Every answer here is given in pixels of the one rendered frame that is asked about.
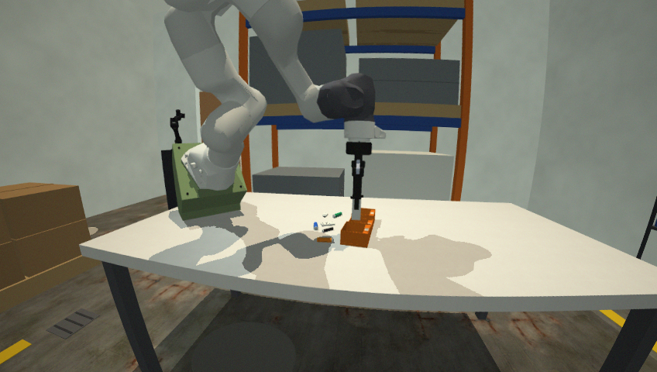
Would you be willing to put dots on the orange rack of bins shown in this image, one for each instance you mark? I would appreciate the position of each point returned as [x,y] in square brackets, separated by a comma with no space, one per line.
[359,236]

